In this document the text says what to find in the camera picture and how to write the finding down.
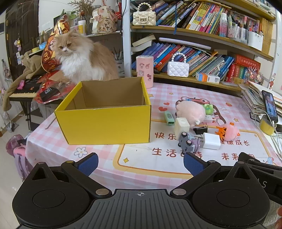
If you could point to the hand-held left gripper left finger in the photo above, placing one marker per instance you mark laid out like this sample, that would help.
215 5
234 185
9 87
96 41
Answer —
88 164

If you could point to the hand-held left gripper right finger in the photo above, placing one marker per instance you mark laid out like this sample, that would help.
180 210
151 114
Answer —
193 164

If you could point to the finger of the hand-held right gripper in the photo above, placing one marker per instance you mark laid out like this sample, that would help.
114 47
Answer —
253 161

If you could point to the black binder clip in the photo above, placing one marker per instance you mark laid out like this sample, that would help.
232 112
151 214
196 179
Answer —
200 130

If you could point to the yellow cardboard box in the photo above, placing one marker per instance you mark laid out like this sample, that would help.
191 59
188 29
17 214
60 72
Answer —
103 125

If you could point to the pink plush toy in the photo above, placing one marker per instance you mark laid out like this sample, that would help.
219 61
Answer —
189 112

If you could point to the grey toy car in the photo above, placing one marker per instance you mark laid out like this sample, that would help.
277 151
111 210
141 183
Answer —
187 142

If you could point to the white charger plug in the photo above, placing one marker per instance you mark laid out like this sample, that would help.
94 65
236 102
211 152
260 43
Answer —
211 141

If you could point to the pink checked tablecloth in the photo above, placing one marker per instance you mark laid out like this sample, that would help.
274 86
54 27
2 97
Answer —
158 158

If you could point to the yellow tape roll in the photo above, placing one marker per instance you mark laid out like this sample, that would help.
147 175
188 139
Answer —
266 127

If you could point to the pink duck toy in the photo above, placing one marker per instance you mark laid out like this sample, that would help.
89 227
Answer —
230 132

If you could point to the white cube block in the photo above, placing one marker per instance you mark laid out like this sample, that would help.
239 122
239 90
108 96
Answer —
181 127

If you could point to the small white adapter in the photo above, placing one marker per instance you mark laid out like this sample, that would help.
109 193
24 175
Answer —
211 119

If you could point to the green small clip toy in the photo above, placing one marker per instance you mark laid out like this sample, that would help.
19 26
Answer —
169 119

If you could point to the thin wooden stick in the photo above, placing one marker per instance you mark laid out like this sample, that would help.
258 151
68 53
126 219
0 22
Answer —
50 123

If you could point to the green frog toy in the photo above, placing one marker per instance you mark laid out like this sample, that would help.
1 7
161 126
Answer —
208 109

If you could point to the black smartphone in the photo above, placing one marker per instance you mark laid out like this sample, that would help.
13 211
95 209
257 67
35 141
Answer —
269 105

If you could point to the pink backpack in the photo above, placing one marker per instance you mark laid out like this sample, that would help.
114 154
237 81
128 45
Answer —
22 165

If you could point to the stack of papers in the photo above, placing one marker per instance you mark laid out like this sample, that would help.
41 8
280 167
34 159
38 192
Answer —
251 94

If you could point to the dark red bag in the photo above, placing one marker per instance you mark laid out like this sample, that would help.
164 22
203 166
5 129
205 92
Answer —
14 143

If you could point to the red plastic packets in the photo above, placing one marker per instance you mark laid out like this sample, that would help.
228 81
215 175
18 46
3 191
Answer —
63 88

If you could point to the small black box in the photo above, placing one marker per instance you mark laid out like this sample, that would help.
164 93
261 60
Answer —
49 93

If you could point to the orange and white box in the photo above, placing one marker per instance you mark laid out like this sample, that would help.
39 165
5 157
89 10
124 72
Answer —
207 78

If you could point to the brown cardboard sheet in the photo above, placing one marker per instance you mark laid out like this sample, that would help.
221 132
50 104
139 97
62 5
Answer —
57 76

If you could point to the red boxed book set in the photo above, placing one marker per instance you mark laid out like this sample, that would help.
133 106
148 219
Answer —
242 68

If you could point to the white quilted purse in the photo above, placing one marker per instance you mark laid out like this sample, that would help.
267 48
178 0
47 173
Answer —
178 69

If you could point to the black electronic keyboard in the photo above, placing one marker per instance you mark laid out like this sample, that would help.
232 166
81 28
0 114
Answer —
24 90

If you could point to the small pink toy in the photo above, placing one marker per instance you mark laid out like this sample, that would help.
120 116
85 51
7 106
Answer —
21 84

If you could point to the orange and white cat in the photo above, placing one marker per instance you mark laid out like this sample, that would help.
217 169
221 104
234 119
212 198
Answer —
83 59

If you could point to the pink cylinder container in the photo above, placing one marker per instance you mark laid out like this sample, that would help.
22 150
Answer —
144 70

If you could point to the brown plush cloth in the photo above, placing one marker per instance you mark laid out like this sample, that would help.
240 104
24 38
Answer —
30 66

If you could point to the red and gold foil balloon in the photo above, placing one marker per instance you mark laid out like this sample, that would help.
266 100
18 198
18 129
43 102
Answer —
49 57

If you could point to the row of blue books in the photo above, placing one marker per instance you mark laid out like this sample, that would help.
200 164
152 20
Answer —
160 55

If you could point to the white pen holder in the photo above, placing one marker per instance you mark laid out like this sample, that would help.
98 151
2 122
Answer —
255 41

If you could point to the white paper roll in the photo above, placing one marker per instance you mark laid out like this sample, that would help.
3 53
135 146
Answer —
187 43

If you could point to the wooden bookshelf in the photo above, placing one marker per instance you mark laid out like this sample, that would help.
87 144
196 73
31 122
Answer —
126 44

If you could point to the white and yellow jar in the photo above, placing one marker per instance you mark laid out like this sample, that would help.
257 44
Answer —
82 28

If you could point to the rabbit figurine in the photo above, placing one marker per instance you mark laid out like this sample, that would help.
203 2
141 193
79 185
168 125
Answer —
103 22

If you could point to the leaning row of colourful books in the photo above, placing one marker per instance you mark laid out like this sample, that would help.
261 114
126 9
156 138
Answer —
198 17

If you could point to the dark door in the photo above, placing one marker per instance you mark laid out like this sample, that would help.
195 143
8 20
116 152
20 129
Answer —
22 33

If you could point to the cream quilted purse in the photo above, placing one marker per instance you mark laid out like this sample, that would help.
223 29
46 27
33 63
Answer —
144 18

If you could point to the dried flower bunch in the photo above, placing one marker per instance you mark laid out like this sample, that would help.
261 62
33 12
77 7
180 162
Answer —
81 6

